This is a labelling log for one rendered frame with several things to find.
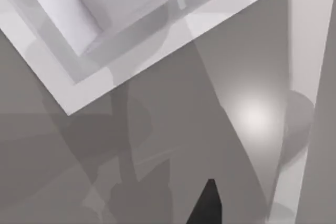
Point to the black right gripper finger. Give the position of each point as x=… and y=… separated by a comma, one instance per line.
x=208, y=208

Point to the white sink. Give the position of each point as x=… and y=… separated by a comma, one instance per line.
x=147, y=51

